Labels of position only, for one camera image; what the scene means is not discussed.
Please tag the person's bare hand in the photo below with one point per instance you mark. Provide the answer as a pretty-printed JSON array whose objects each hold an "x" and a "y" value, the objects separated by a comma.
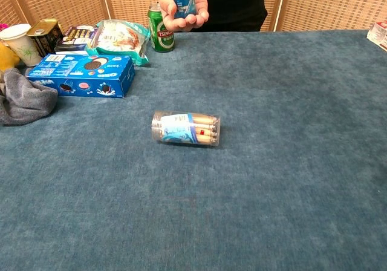
[{"x": 181, "y": 14}]

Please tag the green Tsingtao beer can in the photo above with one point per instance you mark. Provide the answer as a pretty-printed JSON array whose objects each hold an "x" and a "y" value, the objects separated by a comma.
[{"x": 161, "y": 36}]

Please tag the person's black-clothed torso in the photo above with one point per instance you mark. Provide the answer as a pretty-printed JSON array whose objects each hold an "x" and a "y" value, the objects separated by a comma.
[{"x": 236, "y": 5}]

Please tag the white and teal snack bag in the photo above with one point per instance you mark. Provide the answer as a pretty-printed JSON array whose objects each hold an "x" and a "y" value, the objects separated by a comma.
[{"x": 121, "y": 39}]

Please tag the dark purple snack box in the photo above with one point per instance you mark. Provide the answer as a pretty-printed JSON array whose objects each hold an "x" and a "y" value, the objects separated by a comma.
[{"x": 77, "y": 38}]

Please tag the blue Oreo cookie box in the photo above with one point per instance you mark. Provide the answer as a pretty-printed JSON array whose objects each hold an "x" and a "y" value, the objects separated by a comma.
[{"x": 83, "y": 74}]

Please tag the clear jar of biscuit sticks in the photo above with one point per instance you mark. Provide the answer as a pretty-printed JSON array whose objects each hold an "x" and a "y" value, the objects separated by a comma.
[{"x": 186, "y": 129}]

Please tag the gold and black tin can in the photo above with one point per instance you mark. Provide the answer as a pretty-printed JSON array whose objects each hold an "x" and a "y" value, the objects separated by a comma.
[{"x": 46, "y": 38}]

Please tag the woven rattan folding screen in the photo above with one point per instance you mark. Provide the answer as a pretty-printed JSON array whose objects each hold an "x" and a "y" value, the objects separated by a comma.
[{"x": 332, "y": 5}]

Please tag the white paper cup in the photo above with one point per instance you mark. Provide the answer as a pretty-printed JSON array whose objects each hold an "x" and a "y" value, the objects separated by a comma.
[{"x": 21, "y": 45}]

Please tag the grey towel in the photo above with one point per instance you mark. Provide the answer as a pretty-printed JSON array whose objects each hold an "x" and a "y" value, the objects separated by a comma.
[{"x": 25, "y": 100}]

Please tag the pink fluffy item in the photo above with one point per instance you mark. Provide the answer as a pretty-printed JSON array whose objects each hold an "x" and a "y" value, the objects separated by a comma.
[{"x": 2, "y": 27}]

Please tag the yellow plush item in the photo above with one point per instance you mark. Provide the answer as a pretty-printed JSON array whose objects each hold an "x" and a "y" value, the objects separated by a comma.
[{"x": 6, "y": 57}]

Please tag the white and red carton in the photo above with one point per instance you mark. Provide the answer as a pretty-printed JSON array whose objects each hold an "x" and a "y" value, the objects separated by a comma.
[{"x": 378, "y": 35}]

